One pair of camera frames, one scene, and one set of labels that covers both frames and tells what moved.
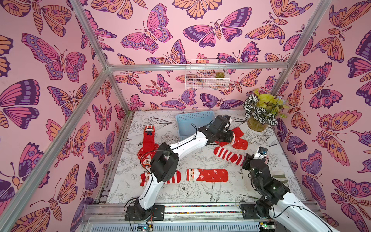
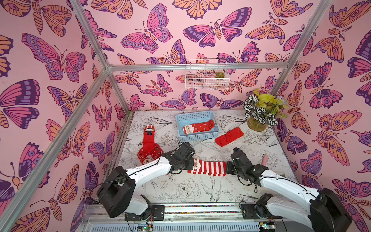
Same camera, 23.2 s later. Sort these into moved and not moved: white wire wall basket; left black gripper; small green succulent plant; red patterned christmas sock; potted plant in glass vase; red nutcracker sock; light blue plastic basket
Moved: left black gripper
Not moved: red nutcracker sock; white wire wall basket; light blue plastic basket; small green succulent plant; potted plant in glass vase; red patterned christmas sock
